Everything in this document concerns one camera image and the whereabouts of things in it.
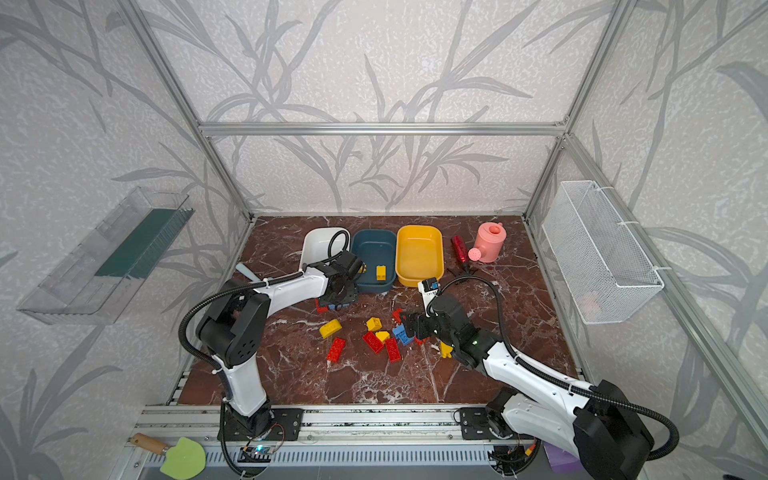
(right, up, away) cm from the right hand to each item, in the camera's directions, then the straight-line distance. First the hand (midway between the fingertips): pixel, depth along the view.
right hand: (412, 302), depth 82 cm
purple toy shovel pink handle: (+34, -34, -14) cm, 50 cm away
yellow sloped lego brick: (-9, -11, +4) cm, 15 cm away
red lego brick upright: (-5, -14, +2) cm, 15 cm away
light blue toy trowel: (-59, +8, +20) cm, 63 cm away
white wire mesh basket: (+40, +11, -20) cm, 46 cm away
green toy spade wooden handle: (-54, -34, -13) cm, 65 cm away
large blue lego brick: (-3, -11, +5) cm, 12 cm away
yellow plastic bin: (+3, +12, +24) cm, 27 cm away
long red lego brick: (-22, -14, +2) cm, 26 cm away
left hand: (-20, +2, +14) cm, 25 cm away
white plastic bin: (-35, +14, +28) cm, 47 cm away
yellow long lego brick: (-25, -9, +7) cm, 27 cm away
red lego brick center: (-11, -13, +4) cm, 17 cm away
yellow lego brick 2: (+9, -14, +1) cm, 17 cm away
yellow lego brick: (-10, +6, +17) cm, 21 cm away
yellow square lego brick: (-11, -8, +8) cm, 16 cm away
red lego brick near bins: (-28, -4, +8) cm, 29 cm away
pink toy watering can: (+27, +17, +18) cm, 36 cm away
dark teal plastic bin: (-13, +15, +26) cm, 33 cm away
